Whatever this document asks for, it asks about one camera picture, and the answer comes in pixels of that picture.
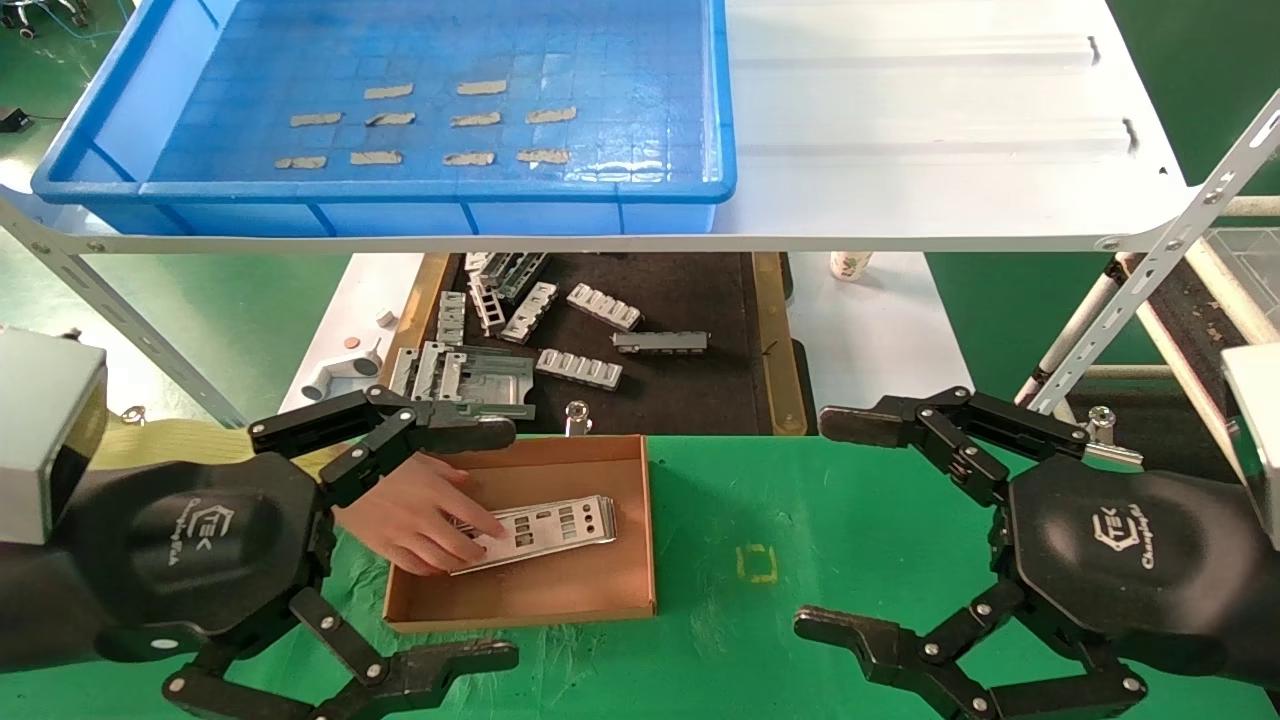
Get large grey metal frame plate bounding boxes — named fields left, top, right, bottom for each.
left=388, top=342, right=537, bottom=423

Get person bare hand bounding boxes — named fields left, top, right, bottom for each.
left=335, top=452, right=511, bottom=578

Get ladder shaped metal bracket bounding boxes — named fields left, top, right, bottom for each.
left=468, top=275, right=502, bottom=337

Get silver metal bracket upper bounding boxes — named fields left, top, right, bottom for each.
left=612, top=331, right=710, bottom=356

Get black tray with brass frame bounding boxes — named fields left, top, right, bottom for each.
left=360, top=250, right=809, bottom=437

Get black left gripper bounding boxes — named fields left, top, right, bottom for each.
left=70, top=385, right=520, bottom=720

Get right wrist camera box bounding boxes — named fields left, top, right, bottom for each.
left=1222, top=345, right=1280, bottom=549

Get silver slotted metal bracket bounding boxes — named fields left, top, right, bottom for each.
left=535, top=348, right=624, bottom=391
left=567, top=283, right=645, bottom=332
left=497, top=282, right=559, bottom=345

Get grey pipe elbow fitting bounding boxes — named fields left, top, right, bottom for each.
left=302, top=340, right=383, bottom=402

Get brown cardboard box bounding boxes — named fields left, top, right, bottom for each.
left=383, top=434, right=658, bottom=634

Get blue plastic bin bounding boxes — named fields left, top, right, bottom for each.
left=30, top=0, right=739, bottom=238

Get dark metal bracket pile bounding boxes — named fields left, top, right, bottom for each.
left=464, top=252, right=550, bottom=303

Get white slotted angle post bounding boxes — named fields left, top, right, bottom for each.
left=0, top=195, right=249, bottom=433
left=1018, top=90, right=1280, bottom=433

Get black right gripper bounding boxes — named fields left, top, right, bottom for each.
left=793, top=388, right=1280, bottom=720

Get clear plastic organizer box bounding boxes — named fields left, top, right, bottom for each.
left=1205, top=228, right=1280, bottom=331

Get white metal shelf board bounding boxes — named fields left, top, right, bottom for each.
left=0, top=0, right=1197, bottom=253

